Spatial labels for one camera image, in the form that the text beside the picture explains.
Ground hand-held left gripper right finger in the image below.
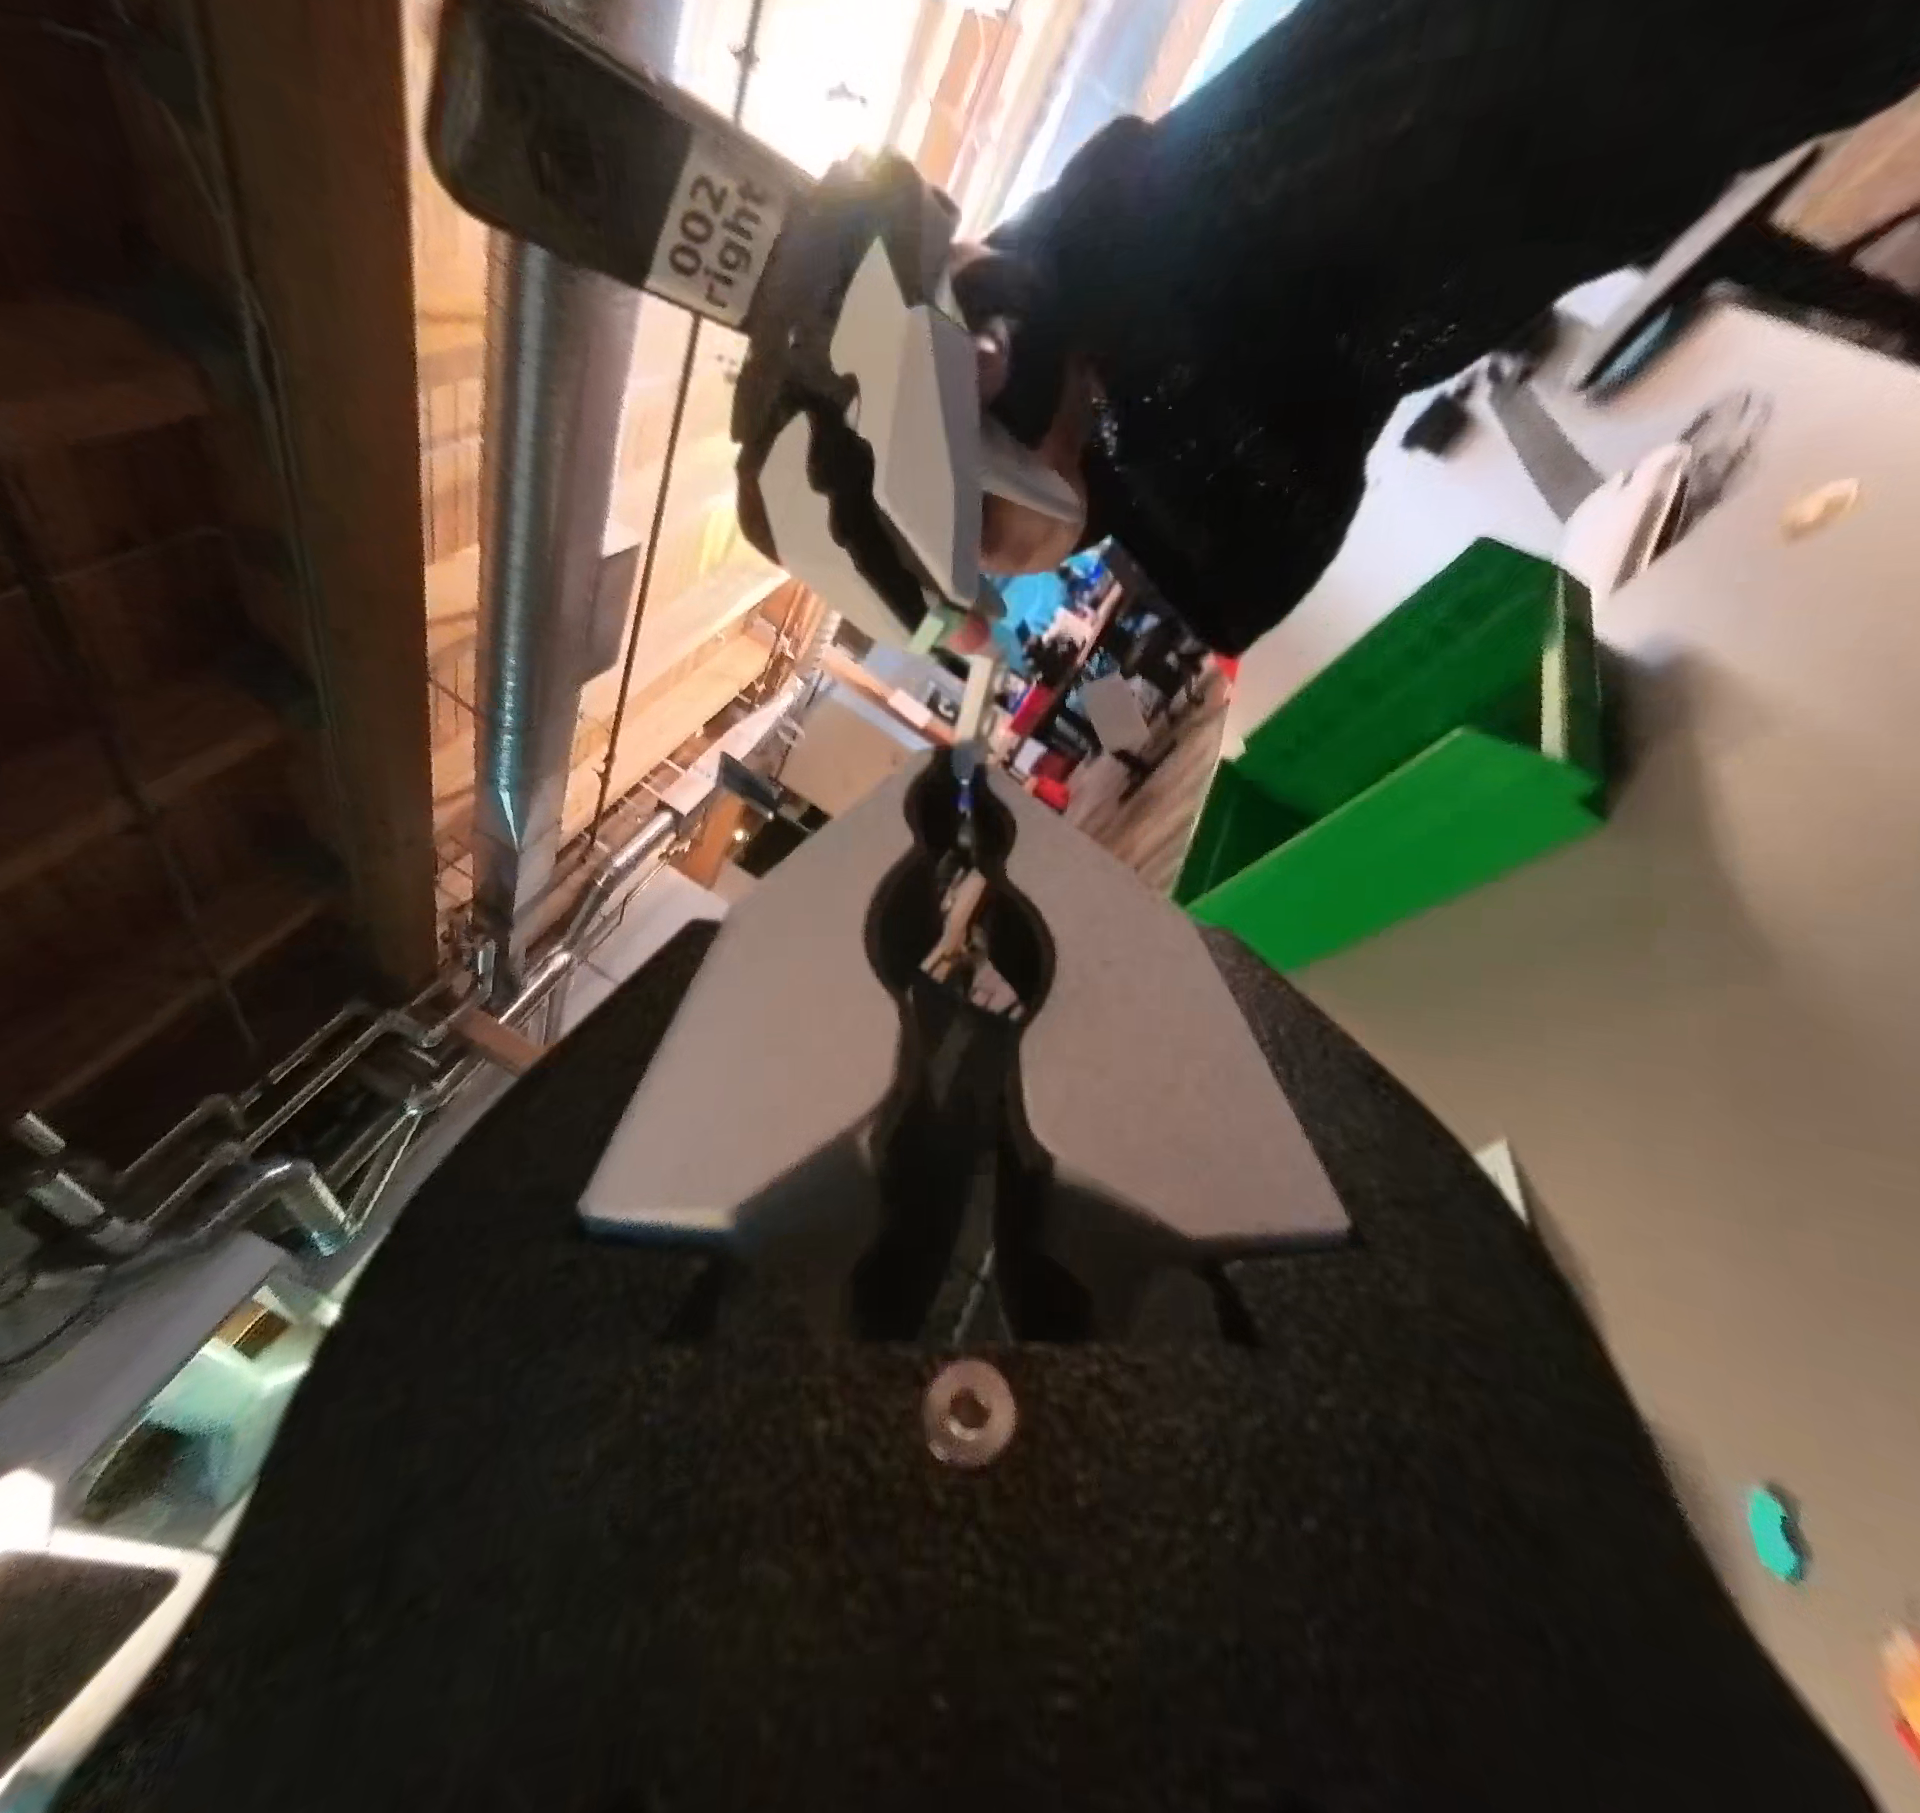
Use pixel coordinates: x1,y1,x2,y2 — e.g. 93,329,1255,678
960,778,1352,1343

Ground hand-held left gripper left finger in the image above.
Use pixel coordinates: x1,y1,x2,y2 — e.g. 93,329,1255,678
576,754,962,1335

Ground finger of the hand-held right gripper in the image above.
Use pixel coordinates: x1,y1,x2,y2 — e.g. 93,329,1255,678
738,403,902,633
801,241,995,645

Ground person's right forearm black sleeve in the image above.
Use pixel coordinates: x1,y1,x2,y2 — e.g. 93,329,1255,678
960,0,1920,661

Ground teal lego piece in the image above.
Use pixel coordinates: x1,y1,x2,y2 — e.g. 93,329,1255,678
1741,1483,1813,1587

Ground person's right hand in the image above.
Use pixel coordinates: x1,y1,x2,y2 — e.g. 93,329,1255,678
966,253,1119,576

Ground green plastic box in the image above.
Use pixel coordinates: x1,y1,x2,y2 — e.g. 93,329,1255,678
1173,539,1614,972

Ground metal pipe rack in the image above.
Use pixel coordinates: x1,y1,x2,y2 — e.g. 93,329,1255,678
0,793,721,1296

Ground white cup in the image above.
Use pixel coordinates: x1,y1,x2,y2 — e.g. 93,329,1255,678
1560,441,1703,600

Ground grey laptop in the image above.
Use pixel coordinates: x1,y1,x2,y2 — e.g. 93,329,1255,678
1574,141,1853,396

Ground silver metal duct pipe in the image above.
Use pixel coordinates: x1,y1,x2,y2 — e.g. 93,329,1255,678
467,0,714,944

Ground wooden post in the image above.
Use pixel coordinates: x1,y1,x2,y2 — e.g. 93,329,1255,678
142,0,440,996

